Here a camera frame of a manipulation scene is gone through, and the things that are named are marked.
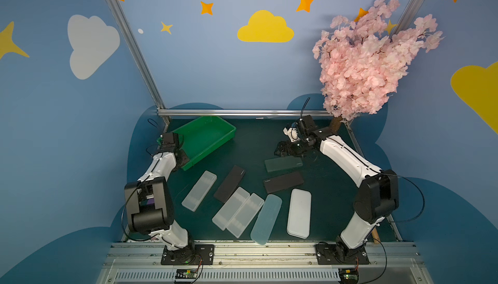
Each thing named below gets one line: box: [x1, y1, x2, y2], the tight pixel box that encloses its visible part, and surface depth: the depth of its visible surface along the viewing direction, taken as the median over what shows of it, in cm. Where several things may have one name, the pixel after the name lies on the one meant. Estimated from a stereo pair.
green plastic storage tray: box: [173, 116, 237, 172], surface depth 110 cm
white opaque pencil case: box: [286, 188, 312, 240], surface depth 86 cm
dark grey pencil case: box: [263, 171, 305, 194], surface depth 95 cm
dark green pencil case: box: [264, 155, 304, 173], surface depth 101 cm
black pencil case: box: [213, 164, 246, 203], surface depth 95 cm
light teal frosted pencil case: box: [250, 193, 283, 246], surface depth 85 cm
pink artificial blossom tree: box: [312, 0, 444, 136], surface depth 69 cm
